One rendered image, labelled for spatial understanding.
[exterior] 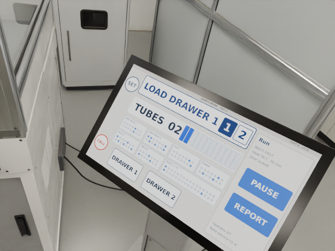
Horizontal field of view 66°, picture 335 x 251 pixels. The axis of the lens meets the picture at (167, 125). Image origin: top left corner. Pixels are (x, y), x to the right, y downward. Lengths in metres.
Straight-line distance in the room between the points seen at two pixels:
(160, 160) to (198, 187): 0.11
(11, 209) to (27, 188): 0.15
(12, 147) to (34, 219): 0.40
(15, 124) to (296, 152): 0.70
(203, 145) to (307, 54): 0.83
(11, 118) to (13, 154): 0.13
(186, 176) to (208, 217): 0.10
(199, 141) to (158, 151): 0.10
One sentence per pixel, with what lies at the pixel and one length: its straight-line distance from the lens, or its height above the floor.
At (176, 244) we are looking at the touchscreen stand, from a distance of 0.91.
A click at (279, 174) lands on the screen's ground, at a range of 0.58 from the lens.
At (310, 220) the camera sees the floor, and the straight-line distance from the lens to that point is 2.19.
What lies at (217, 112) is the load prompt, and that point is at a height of 1.17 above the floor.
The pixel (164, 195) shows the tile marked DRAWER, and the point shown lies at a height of 1.00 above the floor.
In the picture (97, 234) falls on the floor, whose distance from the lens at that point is 1.69.
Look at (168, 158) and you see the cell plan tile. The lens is 0.61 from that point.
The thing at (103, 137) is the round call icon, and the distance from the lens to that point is 0.69.
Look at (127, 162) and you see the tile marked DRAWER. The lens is 0.65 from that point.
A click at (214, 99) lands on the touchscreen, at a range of 0.61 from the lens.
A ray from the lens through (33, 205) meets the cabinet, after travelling 1.10.
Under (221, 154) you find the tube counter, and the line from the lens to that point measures 0.59.
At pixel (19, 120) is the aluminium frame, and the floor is 1.01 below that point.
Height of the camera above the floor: 1.50
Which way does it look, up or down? 39 degrees down
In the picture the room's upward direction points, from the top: 12 degrees clockwise
